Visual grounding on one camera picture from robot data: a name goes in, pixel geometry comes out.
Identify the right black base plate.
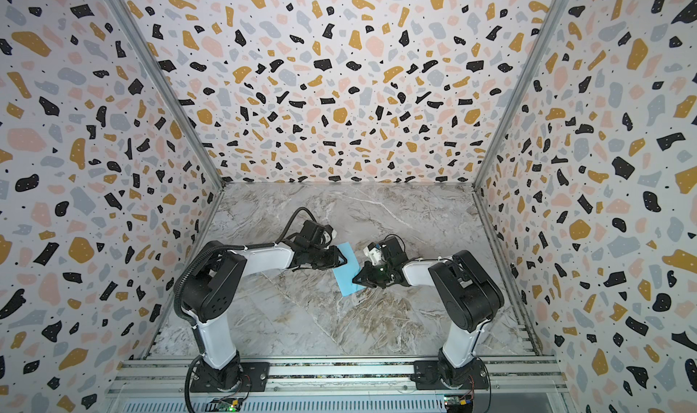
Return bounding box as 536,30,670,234
410,360,490,390

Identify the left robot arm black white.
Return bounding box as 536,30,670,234
174,220,348,371

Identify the aluminium corner post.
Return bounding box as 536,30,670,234
472,0,569,192
104,0,224,192

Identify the left aluminium corner post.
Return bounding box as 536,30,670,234
104,0,224,192

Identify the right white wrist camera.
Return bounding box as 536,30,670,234
363,242,384,266

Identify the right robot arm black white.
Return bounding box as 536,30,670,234
352,234,505,388

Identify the light blue paper sheet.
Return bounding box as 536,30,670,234
332,242,364,297

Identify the aluminium front rail frame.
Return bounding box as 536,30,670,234
101,356,575,412

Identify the right circuit board with wires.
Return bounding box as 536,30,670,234
444,394,474,413

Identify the left green circuit board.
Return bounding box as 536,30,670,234
205,397,244,413

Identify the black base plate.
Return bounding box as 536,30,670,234
410,360,490,390
190,361,270,393

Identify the right aluminium corner post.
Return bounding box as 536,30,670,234
472,0,569,192

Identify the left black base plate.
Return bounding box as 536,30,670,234
190,361,270,393

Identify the left black corrugated cable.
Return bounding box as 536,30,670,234
172,206,317,327

